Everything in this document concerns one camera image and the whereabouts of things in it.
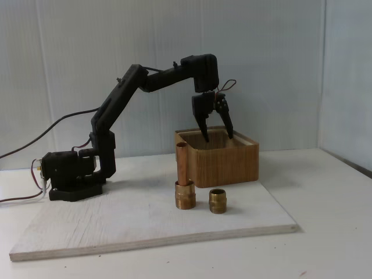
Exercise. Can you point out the slatted wooden box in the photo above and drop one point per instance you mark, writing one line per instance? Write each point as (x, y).
(226, 165)

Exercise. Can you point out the copper pipe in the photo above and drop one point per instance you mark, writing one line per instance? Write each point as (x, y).
(183, 165)

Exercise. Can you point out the large brass threaded fitting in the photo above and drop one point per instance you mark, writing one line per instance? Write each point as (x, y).
(185, 197)

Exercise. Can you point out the small brass threaded nipple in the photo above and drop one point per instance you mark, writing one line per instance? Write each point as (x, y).
(217, 202)

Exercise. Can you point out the white painted plywood board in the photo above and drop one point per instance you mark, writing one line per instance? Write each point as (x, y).
(203, 226)

